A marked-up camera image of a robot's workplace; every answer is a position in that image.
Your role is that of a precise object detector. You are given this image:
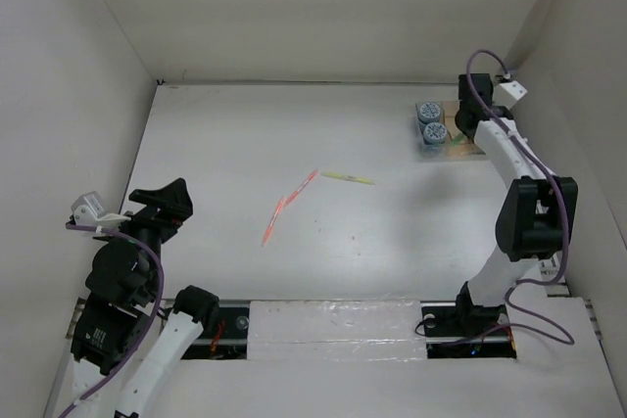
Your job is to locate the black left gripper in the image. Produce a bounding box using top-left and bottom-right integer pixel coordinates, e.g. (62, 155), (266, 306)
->
(98, 176), (193, 298)

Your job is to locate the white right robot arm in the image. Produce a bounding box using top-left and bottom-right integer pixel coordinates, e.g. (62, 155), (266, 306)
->
(453, 73), (578, 338)

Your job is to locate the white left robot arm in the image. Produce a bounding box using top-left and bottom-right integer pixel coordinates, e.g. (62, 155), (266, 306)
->
(61, 178), (219, 417)

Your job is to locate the amber plastic container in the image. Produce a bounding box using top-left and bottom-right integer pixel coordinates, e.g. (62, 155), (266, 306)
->
(442, 101), (485, 160)

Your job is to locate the clear plastic container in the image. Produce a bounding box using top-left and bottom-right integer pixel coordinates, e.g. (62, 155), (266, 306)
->
(415, 102), (450, 158)

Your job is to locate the orange thin pen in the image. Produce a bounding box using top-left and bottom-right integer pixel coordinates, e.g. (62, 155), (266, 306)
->
(262, 196), (285, 247)

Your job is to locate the red thin pen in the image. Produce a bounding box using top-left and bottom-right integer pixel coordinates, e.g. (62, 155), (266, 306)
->
(284, 168), (319, 207)

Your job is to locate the white foam front board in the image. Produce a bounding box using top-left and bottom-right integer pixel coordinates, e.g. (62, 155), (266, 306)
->
(247, 300), (427, 362)

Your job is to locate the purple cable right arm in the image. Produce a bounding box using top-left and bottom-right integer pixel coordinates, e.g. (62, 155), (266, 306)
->
(465, 48), (575, 346)

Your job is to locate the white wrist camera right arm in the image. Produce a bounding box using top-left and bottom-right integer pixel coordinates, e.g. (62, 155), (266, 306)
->
(493, 79), (528, 110)

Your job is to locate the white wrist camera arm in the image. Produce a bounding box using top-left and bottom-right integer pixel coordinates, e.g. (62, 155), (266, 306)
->
(493, 79), (528, 110)
(69, 191), (130, 230)

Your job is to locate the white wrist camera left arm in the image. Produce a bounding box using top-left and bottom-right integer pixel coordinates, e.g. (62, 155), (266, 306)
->
(69, 191), (130, 230)

